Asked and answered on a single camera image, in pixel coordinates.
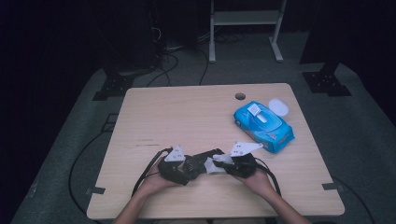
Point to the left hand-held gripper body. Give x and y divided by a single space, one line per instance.
177 169

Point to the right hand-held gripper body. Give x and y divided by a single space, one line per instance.
244 165

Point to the white wet wipe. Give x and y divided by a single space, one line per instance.
214 165

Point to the blue wet wipes pack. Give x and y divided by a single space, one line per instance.
267 127

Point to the person's right hand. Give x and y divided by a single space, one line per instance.
257 183

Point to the person's left hand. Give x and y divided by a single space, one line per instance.
155 183

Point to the grey tape strip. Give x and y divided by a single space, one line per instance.
332 186
95 190

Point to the black stand base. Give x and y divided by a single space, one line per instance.
113 85
325 81

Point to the white metal stand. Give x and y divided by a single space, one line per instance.
246 18

